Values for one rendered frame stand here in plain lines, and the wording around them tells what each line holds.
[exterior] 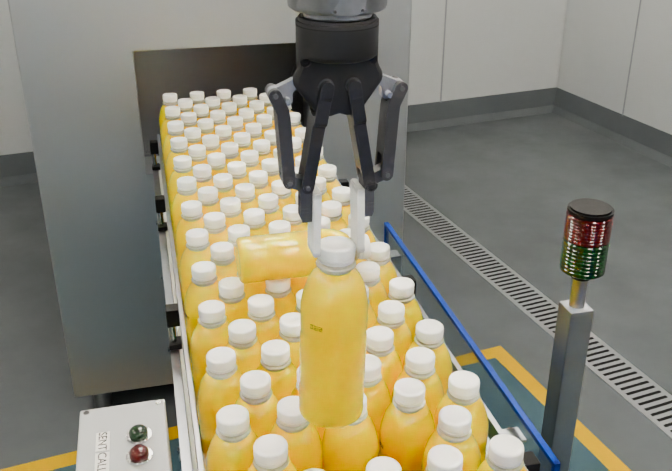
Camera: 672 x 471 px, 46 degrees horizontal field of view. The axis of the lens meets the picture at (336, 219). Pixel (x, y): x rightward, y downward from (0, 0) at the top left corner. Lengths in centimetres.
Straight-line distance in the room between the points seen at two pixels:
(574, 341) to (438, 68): 431
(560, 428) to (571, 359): 13
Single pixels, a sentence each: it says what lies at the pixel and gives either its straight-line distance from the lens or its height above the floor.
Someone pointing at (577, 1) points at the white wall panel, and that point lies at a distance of 582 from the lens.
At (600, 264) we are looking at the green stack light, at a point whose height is 118.
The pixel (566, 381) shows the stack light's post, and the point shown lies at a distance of 128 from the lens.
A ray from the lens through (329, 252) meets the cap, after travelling 79.
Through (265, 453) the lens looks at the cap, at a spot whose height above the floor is 111.
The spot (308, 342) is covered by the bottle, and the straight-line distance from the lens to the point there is 83.
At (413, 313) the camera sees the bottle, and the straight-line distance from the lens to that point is 124.
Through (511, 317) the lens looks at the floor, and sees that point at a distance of 331.
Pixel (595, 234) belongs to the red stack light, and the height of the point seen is 123.
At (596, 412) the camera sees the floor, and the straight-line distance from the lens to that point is 288.
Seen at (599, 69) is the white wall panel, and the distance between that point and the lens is 566.
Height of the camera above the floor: 171
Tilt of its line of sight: 25 degrees down
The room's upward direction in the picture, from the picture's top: straight up
